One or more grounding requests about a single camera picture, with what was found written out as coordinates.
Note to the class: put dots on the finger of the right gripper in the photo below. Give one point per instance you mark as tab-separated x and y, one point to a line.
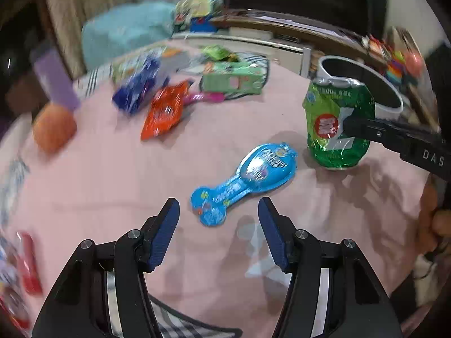
375	130

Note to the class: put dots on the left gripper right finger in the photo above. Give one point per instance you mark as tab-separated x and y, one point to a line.
356	302

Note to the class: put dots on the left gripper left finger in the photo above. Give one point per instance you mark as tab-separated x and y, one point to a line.
78	303

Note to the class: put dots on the crushed green soda can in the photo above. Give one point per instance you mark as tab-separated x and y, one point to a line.
327	103

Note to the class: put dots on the blue spoon-shaped wrapper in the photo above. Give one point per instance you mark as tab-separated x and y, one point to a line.
265	168

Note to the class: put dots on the green milk carton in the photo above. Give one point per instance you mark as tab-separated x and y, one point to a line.
232	78

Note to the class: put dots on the orange snack bag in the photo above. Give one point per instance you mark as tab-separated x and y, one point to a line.
166	110

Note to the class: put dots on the white round trash bin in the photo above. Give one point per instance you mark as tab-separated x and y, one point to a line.
388	101

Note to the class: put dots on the person's right hand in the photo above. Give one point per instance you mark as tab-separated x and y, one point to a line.
433	223

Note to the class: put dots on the rainbow stacking toy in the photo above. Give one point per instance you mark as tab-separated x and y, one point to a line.
396	68

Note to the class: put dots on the red packet on table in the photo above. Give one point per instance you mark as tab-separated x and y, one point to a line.
27	264

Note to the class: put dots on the red apple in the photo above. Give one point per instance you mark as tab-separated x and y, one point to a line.
53	128

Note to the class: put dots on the pink tablecloth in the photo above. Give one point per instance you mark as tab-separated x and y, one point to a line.
107	181

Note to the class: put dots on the blue plastic wrapper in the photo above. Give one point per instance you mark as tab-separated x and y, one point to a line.
141	86

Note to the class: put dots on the green crumpled snack wrapper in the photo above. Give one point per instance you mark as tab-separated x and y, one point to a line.
218	53

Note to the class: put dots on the pink candy wrapper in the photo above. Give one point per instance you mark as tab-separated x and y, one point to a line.
212	97

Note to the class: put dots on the purple tumbler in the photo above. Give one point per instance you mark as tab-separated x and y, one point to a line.
53	77

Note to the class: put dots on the toy cash register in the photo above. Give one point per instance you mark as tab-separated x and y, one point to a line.
196	15

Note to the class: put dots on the teal covered furniture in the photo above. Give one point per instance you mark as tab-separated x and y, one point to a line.
125	28

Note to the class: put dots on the beige curtain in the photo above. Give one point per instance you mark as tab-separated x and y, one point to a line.
68	18

